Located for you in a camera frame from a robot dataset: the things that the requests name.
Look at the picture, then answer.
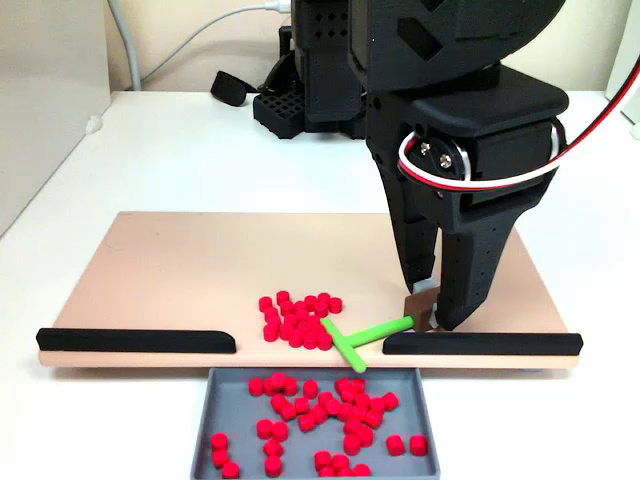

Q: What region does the green T-shaped pusher tool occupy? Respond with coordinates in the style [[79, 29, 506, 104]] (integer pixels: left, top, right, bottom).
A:
[[321, 291, 442, 374]]

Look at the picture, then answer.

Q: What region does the white side panel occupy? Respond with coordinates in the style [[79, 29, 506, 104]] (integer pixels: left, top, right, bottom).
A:
[[604, 0, 640, 126]]

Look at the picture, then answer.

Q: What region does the pink flat board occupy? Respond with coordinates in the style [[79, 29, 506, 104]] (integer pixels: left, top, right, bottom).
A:
[[38, 211, 584, 371]]

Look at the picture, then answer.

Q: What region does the grey shallow tray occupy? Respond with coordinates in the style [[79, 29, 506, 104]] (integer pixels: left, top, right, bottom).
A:
[[189, 367, 442, 480]]

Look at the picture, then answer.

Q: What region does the beige side panel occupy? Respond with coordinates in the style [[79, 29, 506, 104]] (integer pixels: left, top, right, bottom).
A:
[[0, 0, 112, 239]]

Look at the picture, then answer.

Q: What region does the black foam rail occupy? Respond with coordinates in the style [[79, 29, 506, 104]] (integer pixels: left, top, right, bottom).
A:
[[35, 327, 237, 355], [382, 331, 584, 357]]

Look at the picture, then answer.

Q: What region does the white red servo cable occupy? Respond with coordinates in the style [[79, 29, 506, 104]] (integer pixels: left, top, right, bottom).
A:
[[398, 64, 640, 195]]

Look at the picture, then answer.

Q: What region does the white USB cable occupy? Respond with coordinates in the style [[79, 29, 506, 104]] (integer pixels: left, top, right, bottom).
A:
[[141, 0, 296, 86]]

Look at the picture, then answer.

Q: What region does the thick grey cable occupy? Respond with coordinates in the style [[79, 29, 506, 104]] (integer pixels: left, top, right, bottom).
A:
[[107, 0, 144, 92]]

